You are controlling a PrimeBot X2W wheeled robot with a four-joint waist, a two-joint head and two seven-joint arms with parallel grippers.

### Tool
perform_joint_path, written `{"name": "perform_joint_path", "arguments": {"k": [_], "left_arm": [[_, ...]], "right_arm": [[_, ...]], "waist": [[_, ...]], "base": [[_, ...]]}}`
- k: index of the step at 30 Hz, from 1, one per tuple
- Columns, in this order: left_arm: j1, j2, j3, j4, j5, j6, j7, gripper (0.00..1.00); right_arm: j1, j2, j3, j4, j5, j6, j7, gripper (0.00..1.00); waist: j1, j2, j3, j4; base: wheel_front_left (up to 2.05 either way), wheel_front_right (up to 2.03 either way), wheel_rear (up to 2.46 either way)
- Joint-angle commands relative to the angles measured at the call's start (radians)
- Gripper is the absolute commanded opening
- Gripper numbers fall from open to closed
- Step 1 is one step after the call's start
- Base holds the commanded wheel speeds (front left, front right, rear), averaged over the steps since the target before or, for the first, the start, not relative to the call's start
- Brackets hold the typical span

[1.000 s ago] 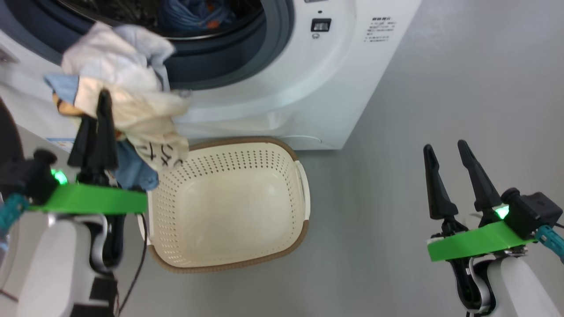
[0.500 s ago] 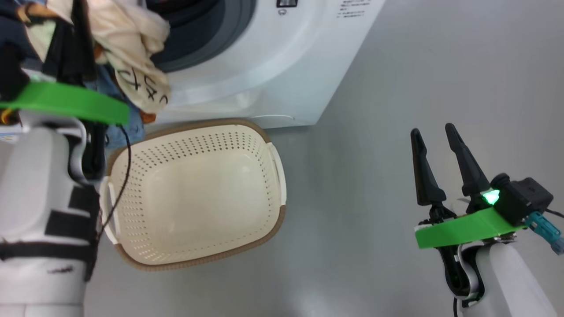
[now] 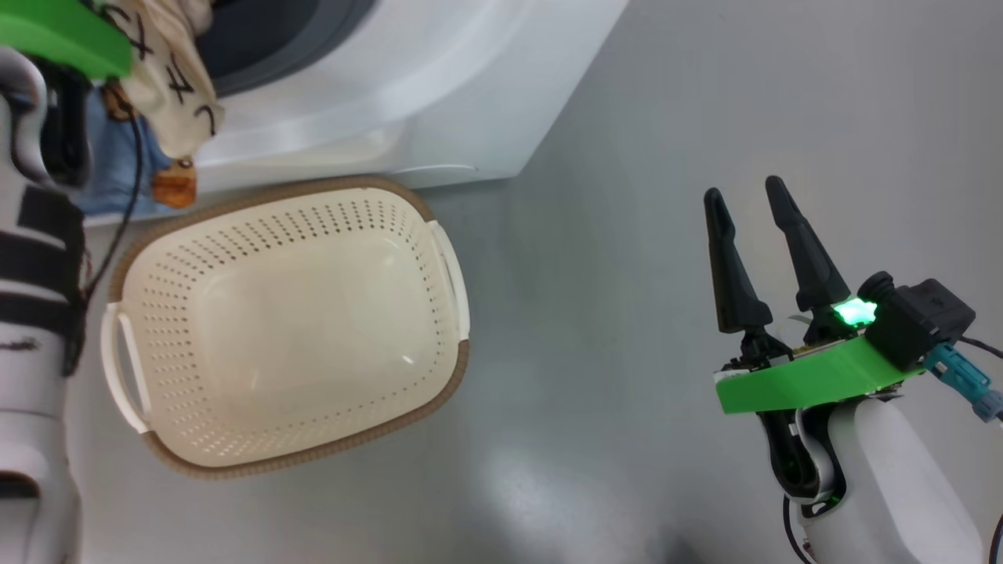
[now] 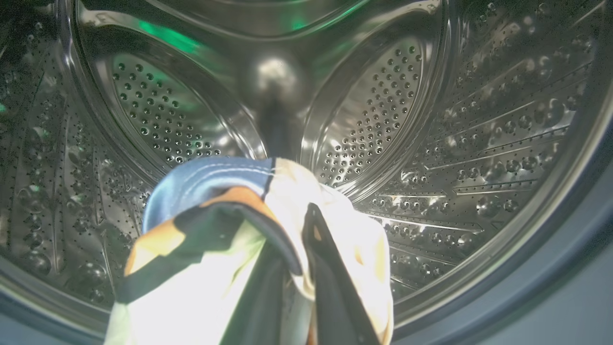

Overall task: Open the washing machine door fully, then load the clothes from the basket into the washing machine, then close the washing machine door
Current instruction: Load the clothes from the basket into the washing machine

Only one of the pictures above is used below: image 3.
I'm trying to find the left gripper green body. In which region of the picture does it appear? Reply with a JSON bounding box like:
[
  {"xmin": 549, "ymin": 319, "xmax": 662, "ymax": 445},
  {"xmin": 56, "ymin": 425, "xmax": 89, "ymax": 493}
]
[{"xmin": 0, "ymin": 0, "xmax": 133, "ymax": 80}]

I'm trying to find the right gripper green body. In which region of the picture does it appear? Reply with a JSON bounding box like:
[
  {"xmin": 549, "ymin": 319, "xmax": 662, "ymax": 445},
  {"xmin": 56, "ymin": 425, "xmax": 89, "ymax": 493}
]
[{"xmin": 715, "ymin": 298, "xmax": 926, "ymax": 415}]

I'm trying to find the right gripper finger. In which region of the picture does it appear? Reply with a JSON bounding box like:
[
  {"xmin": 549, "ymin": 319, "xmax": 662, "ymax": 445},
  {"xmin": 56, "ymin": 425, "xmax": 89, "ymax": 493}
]
[
  {"xmin": 703, "ymin": 187, "xmax": 774, "ymax": 335},
  {"xmin": 765, "ymin": 175, "xmax": 853, "ymax": 316}
]

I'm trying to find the cream garment with black marks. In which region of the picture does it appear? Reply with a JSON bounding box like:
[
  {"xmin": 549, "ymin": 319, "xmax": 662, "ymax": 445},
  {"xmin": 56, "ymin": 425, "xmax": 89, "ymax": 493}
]
[{"xmin": 100, "ymin": 0, "xmax": 226, "ymax": 162}]

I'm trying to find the blue garment with orange print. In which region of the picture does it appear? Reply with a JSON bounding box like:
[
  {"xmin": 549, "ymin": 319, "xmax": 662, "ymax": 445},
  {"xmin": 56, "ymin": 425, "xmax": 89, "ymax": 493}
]
[{"xmin": 74, "ymin": 85, "xmax": 198, "ymax": 217}]

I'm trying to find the white front-load washing machine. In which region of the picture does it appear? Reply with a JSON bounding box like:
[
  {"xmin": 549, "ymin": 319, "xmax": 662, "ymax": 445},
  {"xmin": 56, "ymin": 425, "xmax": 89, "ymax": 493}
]
[{"xmin": 78, "ymin": 0, "xmax": 630, "ymax": 230}]

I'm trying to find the cream perforated laundry basket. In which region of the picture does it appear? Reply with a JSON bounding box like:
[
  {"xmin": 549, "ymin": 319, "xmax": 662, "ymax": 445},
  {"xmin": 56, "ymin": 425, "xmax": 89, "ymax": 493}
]
[{"xmin": 100, "ymin": 175, "xmax": 472, "ymax": 481}]

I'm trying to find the teal cable connector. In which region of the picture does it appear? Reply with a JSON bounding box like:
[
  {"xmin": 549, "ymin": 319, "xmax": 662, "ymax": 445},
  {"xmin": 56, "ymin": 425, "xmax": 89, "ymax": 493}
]
[{"xmin": 923, "ymin": 343, "xmax": 1003, "ymax": 425}]

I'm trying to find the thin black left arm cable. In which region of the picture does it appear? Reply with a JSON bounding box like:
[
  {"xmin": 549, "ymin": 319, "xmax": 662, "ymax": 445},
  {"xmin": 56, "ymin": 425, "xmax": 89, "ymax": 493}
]
[{"xmin": 81, "ymin": 114, "xmax": 147, "ymax": 303}]

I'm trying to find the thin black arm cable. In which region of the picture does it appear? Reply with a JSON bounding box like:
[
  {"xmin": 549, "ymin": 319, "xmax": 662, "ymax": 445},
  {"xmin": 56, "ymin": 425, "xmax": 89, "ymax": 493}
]
[
  {"xmin": 959, "ymin": 335, "xmax": 1003, "ymax": 361},
  {"xmin": 81, "ymin": 114, "xmax": 147, "ymax": 303}
]

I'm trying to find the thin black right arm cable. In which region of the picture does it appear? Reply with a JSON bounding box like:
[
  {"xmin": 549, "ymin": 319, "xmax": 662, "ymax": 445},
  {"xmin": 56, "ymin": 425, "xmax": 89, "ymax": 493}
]
[{"xmin": 959, "ymin": 335, "xmax": 1003, "ymax": 361}]

